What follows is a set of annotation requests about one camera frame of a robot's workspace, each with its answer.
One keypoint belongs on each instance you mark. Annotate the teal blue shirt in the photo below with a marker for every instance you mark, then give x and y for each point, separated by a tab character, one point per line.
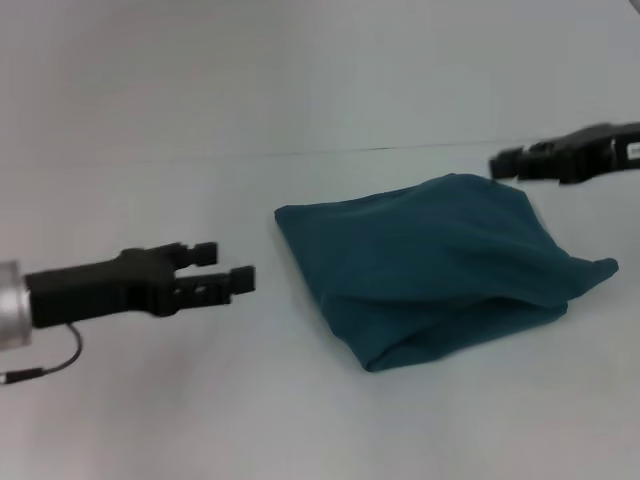
425	260

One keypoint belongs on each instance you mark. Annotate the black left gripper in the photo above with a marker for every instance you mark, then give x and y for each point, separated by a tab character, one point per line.
100	287

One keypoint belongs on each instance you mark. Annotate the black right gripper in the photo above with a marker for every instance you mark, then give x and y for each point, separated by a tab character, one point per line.
585	152

